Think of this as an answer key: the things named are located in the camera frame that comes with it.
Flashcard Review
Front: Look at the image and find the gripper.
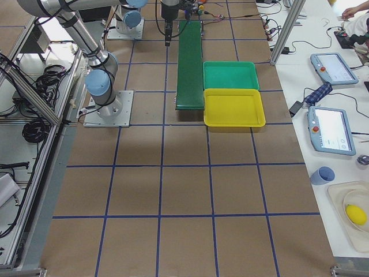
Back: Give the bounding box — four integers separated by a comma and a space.
160, 0, 179, 38

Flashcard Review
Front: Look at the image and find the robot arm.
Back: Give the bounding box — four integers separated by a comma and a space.
18, 1, 123, 118
116, 1, 180, 44

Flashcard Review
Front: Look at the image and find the green conveyor belt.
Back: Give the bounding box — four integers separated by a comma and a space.
176, 21, 204, 110

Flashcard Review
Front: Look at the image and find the green tray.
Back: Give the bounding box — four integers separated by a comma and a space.
203, 61, 259, 90

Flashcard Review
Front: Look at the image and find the yellow tray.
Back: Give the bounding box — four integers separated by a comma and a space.
204, 88, 266, 128

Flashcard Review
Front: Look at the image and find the black power adapter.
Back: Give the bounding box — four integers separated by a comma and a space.
289, 101, 303, 117

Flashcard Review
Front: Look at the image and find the upper teach pendant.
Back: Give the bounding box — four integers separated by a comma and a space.
310, 53, 359, 85

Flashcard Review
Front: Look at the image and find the teach pendant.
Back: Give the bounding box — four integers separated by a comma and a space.
307, 106, 356, 156
310, 53, 359, 85

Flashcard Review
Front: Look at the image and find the folded blue umbrella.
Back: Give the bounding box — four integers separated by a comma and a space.
304, 82, 333, 106

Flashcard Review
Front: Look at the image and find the person hand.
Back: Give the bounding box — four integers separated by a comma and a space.
341, 5, 362, 20

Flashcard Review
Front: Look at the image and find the lower teach pendant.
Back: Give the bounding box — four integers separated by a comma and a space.
307, 106, 356, 156

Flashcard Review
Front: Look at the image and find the blue cup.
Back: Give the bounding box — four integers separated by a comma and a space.
310, 166, 335, 185

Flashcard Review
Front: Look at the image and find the beige tray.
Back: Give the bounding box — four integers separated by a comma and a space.
327, 181, 369, 253

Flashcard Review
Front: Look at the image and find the white bowl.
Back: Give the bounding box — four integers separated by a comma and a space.
343, 190, 368, 233

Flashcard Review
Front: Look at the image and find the yellow lemon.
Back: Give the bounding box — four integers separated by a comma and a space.
345, 205, 367, 226

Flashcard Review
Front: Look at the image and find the red black power cable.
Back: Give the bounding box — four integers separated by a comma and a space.
203, 10, 262, 21

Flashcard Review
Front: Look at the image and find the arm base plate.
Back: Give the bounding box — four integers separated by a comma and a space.
83, 91, 134, 128
107, 18, 144, 40

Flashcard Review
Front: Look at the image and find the aluminium frame post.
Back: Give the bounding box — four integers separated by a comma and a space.
270, 0, 306, 66

